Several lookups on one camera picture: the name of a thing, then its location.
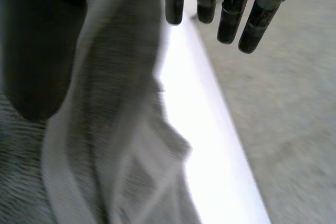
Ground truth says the grey towel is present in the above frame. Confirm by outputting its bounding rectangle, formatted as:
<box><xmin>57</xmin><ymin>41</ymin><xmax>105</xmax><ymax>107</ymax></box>
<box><xmin>0</xmin><ymin>0</ymin><xmax>201</xmax><ymax>224</ymax></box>

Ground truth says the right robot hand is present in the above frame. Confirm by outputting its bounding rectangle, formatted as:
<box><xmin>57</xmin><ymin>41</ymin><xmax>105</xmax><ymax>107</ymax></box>
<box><xmin>0</xmin><ymin>0</ymin><xmax>318</xmax><ymax>121</ymax></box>

